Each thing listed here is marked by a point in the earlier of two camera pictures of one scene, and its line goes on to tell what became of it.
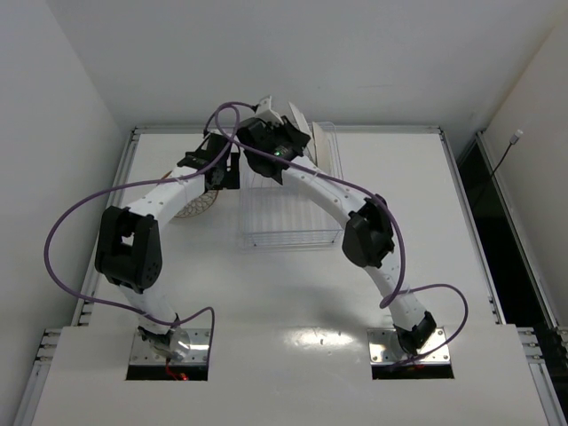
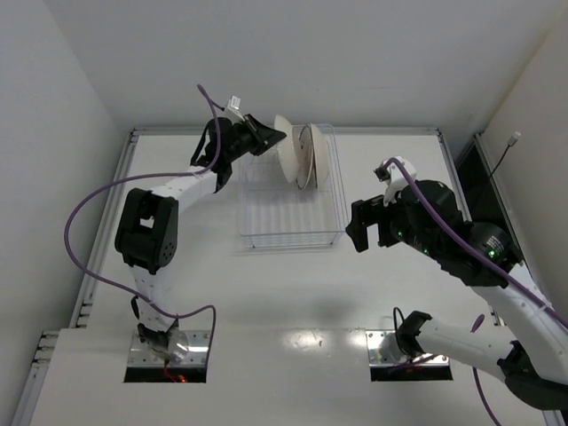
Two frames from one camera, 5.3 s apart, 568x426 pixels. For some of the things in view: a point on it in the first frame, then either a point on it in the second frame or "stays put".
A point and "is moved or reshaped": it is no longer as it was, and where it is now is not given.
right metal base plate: (385, 347) stays put
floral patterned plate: (199, 205) is moved or reshaped
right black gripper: (264, 164) → (382, 223)
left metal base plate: (144, 354) stays put
